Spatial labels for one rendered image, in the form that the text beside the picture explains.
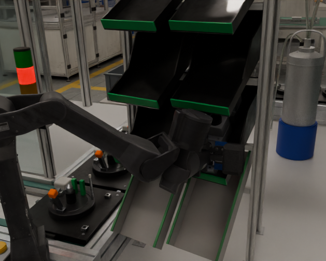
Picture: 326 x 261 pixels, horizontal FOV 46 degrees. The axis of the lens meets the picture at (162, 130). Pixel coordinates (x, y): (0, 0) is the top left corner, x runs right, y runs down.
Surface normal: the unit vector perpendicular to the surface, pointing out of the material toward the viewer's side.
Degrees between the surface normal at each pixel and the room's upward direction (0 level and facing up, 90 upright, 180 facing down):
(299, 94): 90
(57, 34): 90
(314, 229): 0
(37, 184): 0
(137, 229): 45
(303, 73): 90
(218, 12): 25
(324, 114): 90
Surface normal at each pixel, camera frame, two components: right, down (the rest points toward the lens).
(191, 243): -0.38, -0.40
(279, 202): -0.03, -0.92
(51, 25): -0.37, 0.38
